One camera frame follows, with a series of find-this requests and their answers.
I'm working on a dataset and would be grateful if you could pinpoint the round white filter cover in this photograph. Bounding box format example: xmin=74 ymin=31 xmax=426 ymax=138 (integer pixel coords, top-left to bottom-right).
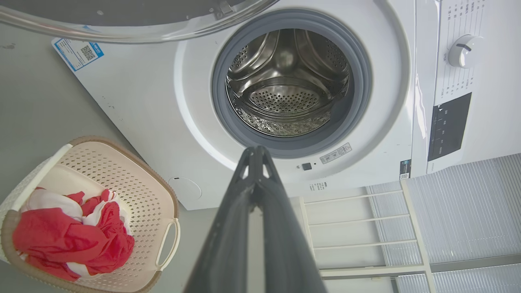
xmin=169 ymin=176 xmax=203 ymax=201

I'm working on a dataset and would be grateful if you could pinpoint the cream perforated laundry basket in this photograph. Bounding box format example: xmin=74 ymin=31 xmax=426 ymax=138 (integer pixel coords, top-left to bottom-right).
xmin=0 ymin=136 xmax=181 ymax=293

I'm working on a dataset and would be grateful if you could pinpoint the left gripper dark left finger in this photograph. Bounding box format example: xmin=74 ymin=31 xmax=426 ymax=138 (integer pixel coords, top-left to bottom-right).
xmin=185 ymin=146 xmax=258 ymax=293

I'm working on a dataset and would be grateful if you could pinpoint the white front-load washing machine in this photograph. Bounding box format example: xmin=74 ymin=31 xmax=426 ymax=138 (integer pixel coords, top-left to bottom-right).
xmin=51 ymin=0 xmax=521 ymax=212

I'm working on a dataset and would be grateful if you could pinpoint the white metal rack frame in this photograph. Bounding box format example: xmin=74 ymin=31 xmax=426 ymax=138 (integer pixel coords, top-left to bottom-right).
xmin=299 ymin=179 xmax=437 ymax=293

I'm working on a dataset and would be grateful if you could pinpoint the grey ribbed window blind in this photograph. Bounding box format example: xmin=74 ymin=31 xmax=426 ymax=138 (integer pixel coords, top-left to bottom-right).
xmin=365 ymin=153 xmax=521 ymax=293

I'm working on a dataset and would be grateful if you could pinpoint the white round control knob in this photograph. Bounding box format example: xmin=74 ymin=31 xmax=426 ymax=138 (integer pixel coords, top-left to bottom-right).
xmin=448 ymin=35 xmax=485 ymax=69

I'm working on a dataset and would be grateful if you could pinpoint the black round washer door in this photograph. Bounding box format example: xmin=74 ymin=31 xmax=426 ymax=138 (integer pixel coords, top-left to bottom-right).
xmin=0 ymin=0 xmax=279 ymax=44

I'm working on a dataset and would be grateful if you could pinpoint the white warning sticker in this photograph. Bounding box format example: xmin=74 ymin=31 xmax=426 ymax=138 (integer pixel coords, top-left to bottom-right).
xmin=320 ymin=142 xmax=352 ymax=164

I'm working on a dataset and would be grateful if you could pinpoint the black control display panel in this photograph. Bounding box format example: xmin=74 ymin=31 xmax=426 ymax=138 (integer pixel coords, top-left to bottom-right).
xmin=427 ymin=92 xmax=473 ymax=162

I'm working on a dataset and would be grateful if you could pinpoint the red and white garment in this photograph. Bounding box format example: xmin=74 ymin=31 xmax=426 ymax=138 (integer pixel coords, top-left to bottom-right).
xmin=12 ymin=187 xmax=136 ymax=282

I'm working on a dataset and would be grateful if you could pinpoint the blue energy label sticker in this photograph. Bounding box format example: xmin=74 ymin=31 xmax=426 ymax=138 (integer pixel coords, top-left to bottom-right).
xmin=53 ymin=37 xmax=104 ymax=73

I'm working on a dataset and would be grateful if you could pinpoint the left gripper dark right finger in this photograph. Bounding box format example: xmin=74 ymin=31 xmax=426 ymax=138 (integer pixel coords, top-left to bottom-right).
xmin=257 ymin=146 xmax=328 ymax=293

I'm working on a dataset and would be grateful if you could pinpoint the steel perforated washing drum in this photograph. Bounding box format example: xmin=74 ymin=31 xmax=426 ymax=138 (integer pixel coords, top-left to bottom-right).
xmin=226 ymin=28 xmax=350 ymax=138

